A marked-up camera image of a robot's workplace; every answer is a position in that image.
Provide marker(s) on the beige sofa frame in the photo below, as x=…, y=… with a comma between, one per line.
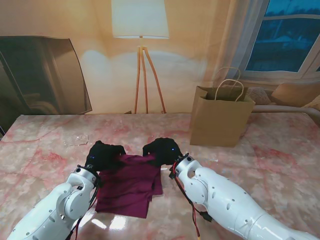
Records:
x=280, y=108

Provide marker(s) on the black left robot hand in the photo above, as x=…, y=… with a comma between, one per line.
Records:
x=102, y=157

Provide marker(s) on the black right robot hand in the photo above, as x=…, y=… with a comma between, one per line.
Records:
x=165, y=152

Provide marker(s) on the smooth beige cushion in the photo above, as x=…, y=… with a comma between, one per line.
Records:
x=292, y=93

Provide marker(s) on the dark framed mirror panel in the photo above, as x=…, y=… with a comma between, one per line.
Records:
x=37, y=75

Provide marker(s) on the white shade tripod floor lamp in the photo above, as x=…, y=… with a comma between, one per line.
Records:
x=140, y=20

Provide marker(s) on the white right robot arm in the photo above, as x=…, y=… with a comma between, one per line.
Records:
x=225, y=197

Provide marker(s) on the sheer beige curtain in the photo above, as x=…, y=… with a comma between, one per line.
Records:
x=235, y=37

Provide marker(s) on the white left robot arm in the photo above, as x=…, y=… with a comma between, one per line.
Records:
x=57, y=207

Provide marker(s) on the white framed window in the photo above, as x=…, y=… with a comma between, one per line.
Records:
x=282, y=42

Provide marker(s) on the kraft paper bag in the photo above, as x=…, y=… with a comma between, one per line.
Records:
x=220, y=120

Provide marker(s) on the knitted beige pillow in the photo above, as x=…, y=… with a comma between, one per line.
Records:
x=260, y=96

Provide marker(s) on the maroon shorts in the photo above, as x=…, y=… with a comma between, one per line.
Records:
x=127, y=190

